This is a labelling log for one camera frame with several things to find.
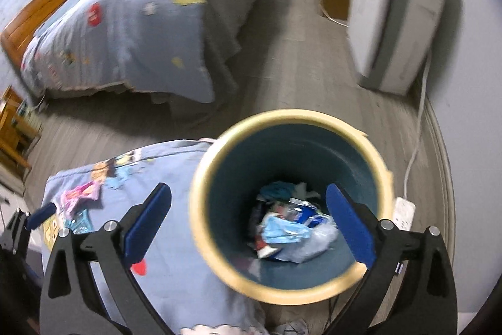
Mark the clear plastic wrap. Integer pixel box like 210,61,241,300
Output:
279,223,339,263

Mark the blue foil snack bag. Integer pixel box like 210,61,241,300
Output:
293,203,333,229

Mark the pink snack wrapper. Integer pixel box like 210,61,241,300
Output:
59,181,101,219

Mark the blue face mask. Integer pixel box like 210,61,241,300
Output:
260,215,312,245

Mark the blue glove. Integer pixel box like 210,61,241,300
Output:
259,181,296,202

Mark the red white paper bag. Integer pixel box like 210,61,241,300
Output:
254,234,282,259

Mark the yellow teal trash bin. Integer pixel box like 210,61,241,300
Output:
189,109,394,305

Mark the white power strip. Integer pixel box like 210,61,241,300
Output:
392,197,416,231

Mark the wooden stool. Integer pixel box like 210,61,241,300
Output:
1,100,41,171

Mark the blue cartoon cushion cover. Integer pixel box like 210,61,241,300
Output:
43,138,267,334

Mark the wooden bed headboard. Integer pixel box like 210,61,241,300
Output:
1,0,67,71

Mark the blue cartoon bed duvet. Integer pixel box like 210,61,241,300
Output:
20,0,255,104

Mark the white air purifier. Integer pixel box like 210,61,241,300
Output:
347,0,445,95

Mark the white purifier power cord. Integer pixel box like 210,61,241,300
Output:
402,52,432,201

